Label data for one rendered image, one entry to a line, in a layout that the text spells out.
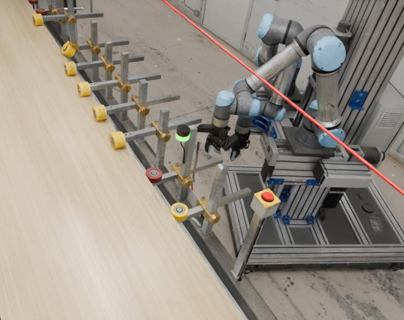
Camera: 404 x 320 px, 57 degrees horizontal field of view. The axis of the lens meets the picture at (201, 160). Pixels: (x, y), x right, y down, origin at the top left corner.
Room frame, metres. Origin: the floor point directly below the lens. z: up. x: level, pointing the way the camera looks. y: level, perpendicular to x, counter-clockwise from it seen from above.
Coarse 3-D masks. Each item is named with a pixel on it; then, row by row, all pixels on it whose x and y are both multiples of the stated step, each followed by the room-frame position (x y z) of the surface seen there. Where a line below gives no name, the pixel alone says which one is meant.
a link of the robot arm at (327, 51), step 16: (320, 32) 1.46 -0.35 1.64; (320, 48) 1.37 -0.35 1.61; (336, 48) 1.37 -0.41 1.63; (320, 64) 1.36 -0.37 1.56; (336, 64) 1.37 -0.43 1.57; (320, 80) 1.41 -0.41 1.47; (336, 80) 1.42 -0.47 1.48; (320, 96) 1.42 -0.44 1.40; (336, 96) 1.42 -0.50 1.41; (320, 112) 1.43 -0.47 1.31; (336, 112) 1.43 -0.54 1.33; (336, 128) 1.41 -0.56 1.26; (320, 144) 1.40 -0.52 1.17; (336, 144) 1.41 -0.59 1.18
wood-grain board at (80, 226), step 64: (0, 0) 2.85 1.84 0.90; (0, 64) 1.93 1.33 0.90; (0, 128) 1.36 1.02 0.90; (64, 128) 1.46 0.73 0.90; (0, 192) 0.97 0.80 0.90; (64, 192) 1.04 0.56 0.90; (128, 192) 1.11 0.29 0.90; (0, 256) 0.69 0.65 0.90; (64, 256) 0.74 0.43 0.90; (128, 256) 0.79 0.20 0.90; (192, 256) 0.85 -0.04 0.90
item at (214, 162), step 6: (204, 162) 1.46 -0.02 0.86; (210, 162) 1.47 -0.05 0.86; (216, 162) 1.49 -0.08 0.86; (222, 162) 1.51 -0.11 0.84; (192, 168) 1.40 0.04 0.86; (198, 168) 1.41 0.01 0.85; (204, 168) 1.44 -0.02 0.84; (168, 174) 1.32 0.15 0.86; (174, 174) 1.33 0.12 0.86; (162, 180) 1.28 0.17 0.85; (168, 180) 1.30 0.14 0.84
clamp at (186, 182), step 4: (172, 164) 1.38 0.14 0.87; (180, 164) 1.40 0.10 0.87; (172, 168) 1.37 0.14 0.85; (176, 168) 1.36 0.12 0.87; (180, 168) 1.37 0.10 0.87; (176, 172) 1.34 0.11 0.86; (180, 176) 1.31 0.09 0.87; (180, 180) 1.31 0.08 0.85; (184, 180) 1.30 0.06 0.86; (188, 180) 1.30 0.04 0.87; (180, 184) 1.30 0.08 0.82; (184, 184) 1.28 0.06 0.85; (188, 184) 1.30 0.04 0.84
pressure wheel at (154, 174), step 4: (148, 168) 1.28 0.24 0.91; (152, 168) 1.29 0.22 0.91; (156, 168) 1.29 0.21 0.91; (148, 172) 1.26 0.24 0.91; (152, 172) 1.26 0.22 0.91; (156, 172) 1.27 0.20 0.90; (160, 172) 1.27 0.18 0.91; (148, 176) 1.23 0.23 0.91; (152, 176) 1.24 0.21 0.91; (156, 176) 1.24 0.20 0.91; (160, 176) 1.25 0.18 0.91; (152, 180) 1.22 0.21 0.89; (156, 180) 1.23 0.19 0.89
